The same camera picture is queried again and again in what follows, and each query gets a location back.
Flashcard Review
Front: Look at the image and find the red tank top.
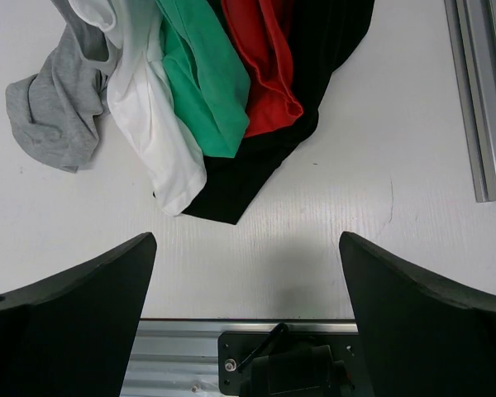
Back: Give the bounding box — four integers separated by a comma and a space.
221, 0, 303, 138

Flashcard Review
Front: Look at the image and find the aluminium front rail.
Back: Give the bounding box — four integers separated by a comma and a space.
121, 320, 347, 396

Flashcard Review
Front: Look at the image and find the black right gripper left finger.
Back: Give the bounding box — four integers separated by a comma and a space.
0, 232, 156, 396

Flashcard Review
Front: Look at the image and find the white tank top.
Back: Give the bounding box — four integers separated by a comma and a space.
70, 1, 207, 216

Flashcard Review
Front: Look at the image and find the aluminium right frame post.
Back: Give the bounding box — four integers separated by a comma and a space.
445, 0, 496, 203

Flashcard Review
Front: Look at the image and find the green tank top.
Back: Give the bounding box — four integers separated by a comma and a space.
157, 1, 250, 158

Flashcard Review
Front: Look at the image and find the black tank top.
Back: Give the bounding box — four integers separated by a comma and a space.
184, 0, 374, 225

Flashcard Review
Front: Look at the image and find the grey tank top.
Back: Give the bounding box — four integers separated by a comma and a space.
5, 1, 117, 172

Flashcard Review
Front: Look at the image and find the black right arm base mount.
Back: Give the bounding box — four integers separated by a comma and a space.
217, 321, 374, 396

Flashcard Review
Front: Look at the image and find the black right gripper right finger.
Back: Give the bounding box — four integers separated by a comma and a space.
339, 232, 496, 396

